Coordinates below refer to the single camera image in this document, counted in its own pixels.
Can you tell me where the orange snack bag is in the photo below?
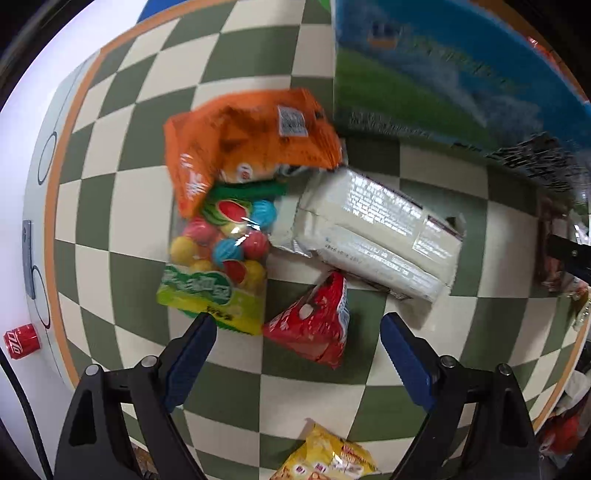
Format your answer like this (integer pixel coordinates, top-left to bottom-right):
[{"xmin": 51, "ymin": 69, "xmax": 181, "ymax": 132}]
[{"xmin": 163, "ymin": 88, "xmax": 342, "ymax": 219}]

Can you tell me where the red cola can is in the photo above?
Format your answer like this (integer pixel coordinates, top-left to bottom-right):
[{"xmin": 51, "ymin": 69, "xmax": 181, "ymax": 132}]
[{"xmin": 3, "ymin": 324, "xmax": 41, "ymax": 360}]

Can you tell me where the yellow snack bag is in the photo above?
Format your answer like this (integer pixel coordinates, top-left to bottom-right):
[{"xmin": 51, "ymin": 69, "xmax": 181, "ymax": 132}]
[{"xmin": 270, "ymin": 419, "xmax": 381, "ymax": 480}]

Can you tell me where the colourful candy ball bag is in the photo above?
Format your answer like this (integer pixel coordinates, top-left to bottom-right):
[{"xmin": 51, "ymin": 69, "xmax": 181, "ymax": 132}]
[{"xmin": 156, "ymin": 180, "xmax": 287, "ymax": 336}]

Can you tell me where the red triangular snack packet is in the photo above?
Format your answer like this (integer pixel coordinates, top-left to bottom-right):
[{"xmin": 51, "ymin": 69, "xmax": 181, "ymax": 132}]
[{"xmin": 263, "ymin": 270, "xmax": 349, "ymax": 369}]

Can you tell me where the green checkered table mat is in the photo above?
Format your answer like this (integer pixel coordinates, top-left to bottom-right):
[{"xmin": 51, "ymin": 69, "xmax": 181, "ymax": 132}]
[{"xmin": 44, "ymin": 0, "xmax": 584, "ymax": 480}]

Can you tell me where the blue smartphone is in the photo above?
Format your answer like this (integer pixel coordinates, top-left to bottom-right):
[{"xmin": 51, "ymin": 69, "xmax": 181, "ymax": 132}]
[{"xmin": 22, "ymin": 220, "xmax": 35, "ymax": 300}]

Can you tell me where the cardboard milk box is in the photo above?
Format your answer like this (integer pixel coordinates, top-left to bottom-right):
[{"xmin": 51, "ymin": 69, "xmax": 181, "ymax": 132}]
[{"xmin": 329, "ymin": 0, "xmax": 591, "ymax": 163}]

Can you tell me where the black charging cable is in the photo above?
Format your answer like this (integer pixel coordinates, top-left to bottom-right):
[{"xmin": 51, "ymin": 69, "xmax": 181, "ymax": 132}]
[{"xmin": 0, "ymin": 130, "xmax": 61, "ymax": 480}]

